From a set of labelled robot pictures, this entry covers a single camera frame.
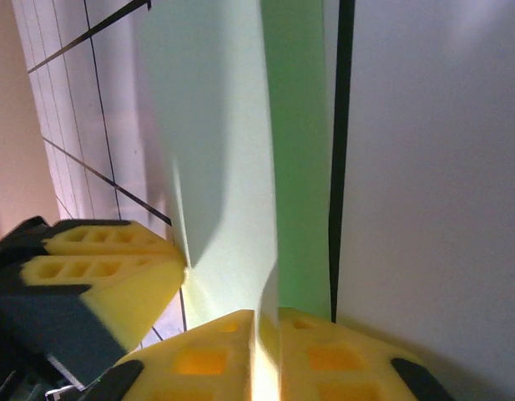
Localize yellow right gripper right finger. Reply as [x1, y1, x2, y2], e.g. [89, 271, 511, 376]
[277, 307, 457, 401]

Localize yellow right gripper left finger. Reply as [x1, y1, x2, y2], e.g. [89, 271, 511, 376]
[83, 308, 259, 401]

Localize light green cloth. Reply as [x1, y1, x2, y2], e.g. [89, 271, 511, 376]
[134, 0, 330, 401]

